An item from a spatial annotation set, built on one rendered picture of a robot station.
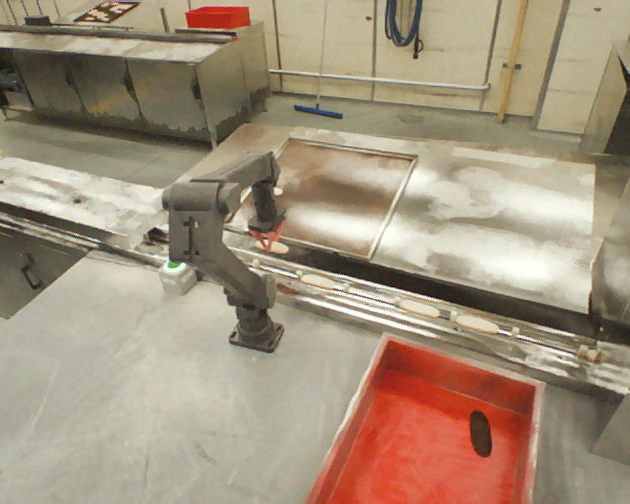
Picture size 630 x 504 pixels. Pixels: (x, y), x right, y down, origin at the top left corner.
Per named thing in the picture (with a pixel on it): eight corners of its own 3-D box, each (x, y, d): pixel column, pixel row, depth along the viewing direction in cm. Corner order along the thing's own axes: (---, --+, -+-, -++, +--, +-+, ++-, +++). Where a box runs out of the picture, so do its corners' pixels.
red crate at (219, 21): (186, 27, 420) (183, 12, 412) (206, 20, 446) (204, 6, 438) (233, 29, 404) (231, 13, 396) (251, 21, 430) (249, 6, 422)
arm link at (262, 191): (246, 183, 107) (269, 183, 106) (253, 169, 112) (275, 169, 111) (251, 207, 111) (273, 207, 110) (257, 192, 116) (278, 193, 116)
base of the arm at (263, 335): (227, 343, 109) (272, 354, 106) (222, 320, 104) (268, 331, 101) (243, 319, 116) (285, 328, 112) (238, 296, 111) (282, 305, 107)
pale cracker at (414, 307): (397, 309, 111) (397, 306, 111) (401, 299, 114) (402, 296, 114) (437, 320, 108) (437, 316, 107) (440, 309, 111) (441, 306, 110)
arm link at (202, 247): (148, 259, 65) (213, 261, 64) (163, 175, 69) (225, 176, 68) (234, 309, 108) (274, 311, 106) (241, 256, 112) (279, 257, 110)
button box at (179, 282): (164, 299, 128) (154, 269, 122) (181, 282, 134) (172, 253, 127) (187, 306, 125) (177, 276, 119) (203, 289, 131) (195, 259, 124)
